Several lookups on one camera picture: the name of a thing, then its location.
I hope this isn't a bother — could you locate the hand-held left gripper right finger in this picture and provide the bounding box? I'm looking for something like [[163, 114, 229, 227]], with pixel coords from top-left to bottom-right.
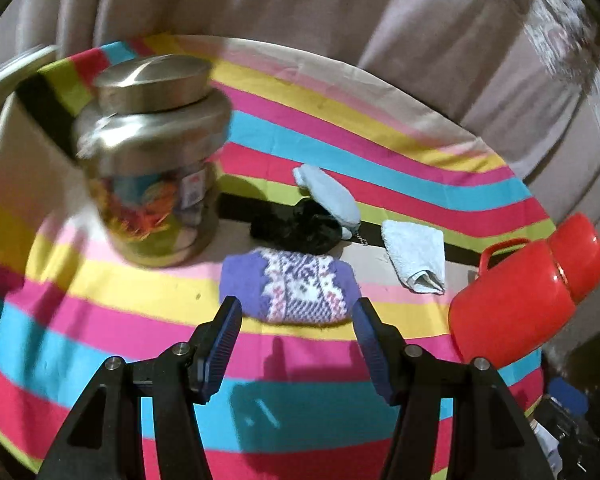
[[351, 296, 557, 480]]

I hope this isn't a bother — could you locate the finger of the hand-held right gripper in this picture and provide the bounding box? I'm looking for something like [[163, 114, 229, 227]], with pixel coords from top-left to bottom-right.
[[547, 376, 591, 413]]

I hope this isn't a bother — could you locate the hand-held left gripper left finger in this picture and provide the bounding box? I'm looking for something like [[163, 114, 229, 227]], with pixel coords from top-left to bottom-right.
[[36, 295, 243, 480]]

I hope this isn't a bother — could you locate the purple patterned knit sock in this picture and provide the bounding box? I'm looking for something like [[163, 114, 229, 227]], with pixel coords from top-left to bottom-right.
[[219, 247, 363, 326]]

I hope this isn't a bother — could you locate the colourful striped tablecloth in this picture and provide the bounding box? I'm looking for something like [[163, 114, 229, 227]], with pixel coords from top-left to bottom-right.
[[0, 32, 558, 480]]

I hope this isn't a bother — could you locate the light blue grey sock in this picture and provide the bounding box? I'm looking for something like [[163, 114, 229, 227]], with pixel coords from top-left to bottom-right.
[[381, 219, 446, 295]]

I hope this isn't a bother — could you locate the red thermos flask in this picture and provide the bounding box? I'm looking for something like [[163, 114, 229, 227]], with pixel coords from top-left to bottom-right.
[[447, 212, 600, 370]]

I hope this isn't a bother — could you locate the black fluffy cloth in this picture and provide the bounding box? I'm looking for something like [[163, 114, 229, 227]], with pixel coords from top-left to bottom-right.
[[250, 197, 343, 256]]

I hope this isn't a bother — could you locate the clear jar with metal lid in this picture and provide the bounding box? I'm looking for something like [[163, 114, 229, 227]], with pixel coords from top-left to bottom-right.
[[72, 54, 233, 268]]

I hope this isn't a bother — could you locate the beige curtain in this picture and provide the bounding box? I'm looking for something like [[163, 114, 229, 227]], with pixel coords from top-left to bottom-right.
[[0, 0, 600, 241]]

